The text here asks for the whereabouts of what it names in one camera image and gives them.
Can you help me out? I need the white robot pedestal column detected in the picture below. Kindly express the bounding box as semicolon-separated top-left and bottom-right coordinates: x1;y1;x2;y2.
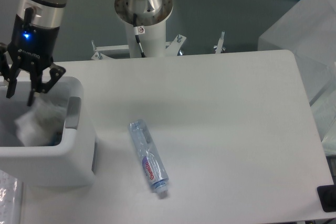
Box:
124;21;166;58

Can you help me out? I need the clear plastic sheet bottom left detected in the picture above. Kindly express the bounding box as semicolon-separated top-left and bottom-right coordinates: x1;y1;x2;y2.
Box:
1;171;23;223

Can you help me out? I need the metal table clamp screw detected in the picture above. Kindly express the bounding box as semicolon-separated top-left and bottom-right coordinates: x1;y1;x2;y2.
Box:
214;31;226;54

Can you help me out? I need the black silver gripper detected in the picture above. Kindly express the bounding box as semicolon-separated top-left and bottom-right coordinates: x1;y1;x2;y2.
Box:
0;0;67;107

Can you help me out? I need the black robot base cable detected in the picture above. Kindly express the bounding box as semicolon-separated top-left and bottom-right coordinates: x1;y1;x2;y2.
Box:
132;13;146;58

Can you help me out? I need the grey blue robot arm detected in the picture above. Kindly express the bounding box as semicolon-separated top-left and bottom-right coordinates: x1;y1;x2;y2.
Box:
1;0;173;105

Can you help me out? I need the black device at table edge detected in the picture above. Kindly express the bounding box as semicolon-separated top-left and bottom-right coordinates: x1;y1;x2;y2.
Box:
317;185;335;212

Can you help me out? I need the translucent plastic covered box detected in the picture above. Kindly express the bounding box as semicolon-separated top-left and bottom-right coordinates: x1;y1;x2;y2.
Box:
258;0;335;157

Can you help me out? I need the white trash can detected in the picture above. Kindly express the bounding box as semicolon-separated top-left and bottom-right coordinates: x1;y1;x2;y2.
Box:
1;77;96;187

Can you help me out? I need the crushed clear plastic bottle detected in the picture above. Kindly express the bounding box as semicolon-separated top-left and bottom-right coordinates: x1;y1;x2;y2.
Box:
128;120;169;199

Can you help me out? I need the white pedestal foot frame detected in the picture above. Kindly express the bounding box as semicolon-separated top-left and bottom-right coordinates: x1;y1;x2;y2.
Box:
91;34;187;60

